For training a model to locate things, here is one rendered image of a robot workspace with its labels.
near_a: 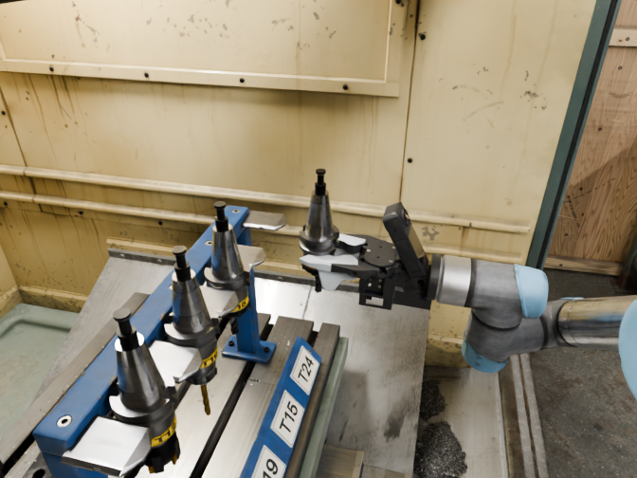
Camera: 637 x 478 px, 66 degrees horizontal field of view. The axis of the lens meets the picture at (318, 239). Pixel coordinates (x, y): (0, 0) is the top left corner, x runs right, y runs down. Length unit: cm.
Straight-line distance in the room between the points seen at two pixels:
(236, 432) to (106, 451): 41
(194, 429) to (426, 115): 73
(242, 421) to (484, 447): 56
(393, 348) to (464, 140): 50
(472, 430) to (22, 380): 119
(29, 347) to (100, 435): 119
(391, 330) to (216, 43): 75
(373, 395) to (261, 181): 55
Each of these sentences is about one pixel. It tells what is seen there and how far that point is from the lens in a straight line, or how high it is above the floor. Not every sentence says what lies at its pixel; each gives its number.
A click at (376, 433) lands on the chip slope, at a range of 113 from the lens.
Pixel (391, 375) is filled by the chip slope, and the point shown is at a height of 77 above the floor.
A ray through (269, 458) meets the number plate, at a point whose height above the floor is 94.
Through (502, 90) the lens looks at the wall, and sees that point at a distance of 102.
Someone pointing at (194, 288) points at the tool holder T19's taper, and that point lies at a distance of 57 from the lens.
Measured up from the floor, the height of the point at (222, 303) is 122.
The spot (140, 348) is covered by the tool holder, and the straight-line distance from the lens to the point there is 50.
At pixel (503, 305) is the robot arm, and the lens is 76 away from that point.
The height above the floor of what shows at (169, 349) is 122.
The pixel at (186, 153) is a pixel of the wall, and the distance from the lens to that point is 121.
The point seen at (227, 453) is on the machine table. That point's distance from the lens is 88.
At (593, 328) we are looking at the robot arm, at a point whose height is 115.
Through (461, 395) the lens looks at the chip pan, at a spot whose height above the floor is 65.
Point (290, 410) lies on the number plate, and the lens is 87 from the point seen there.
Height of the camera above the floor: 162
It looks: 32 degrees down
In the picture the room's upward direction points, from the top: straight up
